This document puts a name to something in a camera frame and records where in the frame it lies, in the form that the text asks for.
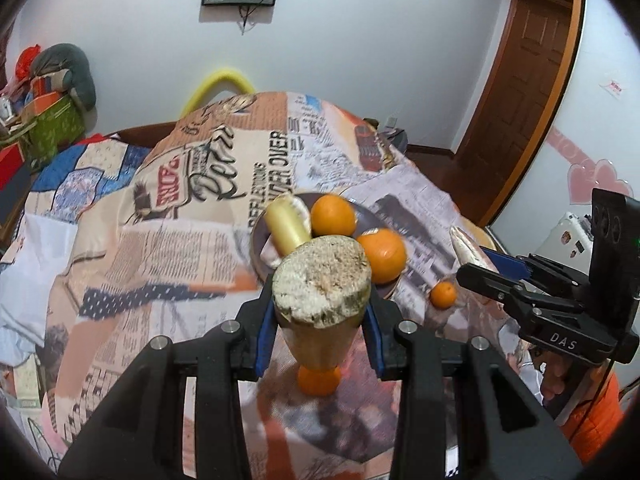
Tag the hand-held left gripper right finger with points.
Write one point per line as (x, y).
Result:
(375, 342)

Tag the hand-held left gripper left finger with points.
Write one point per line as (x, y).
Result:
(260, 355)

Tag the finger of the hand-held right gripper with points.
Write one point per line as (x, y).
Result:
(487, 280)
(505, 261)

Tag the small peeled pomelo segment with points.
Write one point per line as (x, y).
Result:
(462, 245)

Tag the short sugarcane piece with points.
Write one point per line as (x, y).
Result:
(320, 280)

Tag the large orange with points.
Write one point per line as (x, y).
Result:
(384, 256)
(333, 215)

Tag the dark purple plate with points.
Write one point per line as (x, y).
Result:
(369, 217)

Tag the long sugarcane piece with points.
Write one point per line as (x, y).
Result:
(285, 225)

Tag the person's right hand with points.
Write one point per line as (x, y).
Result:
(552, 377)

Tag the small tangerine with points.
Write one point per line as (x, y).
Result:
(443, 294)
(317, 382)

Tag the white stickered case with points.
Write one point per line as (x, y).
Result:
(562, 240)

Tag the printed blanket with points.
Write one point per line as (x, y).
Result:
(150, 260)

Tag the white heart-print wardrobe door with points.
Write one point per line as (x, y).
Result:
(590, 110)

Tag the brown wooden door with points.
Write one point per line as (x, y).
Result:
(520, 100)

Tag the black bag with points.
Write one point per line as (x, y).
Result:
(392, 141)

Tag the yellow foam tube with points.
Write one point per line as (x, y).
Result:
(217, 82)

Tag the red gift box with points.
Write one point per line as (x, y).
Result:
(11, 165)

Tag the orange cardboard box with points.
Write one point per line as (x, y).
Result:
(42, 104)

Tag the grey plush toy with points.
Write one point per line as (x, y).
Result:
(75, 67)

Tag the red flower decoration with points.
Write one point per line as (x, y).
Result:
(27, 62)

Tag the white wall socket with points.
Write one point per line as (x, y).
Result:
(391, 121)

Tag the wooden bed frame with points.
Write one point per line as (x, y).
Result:
(145, 132)

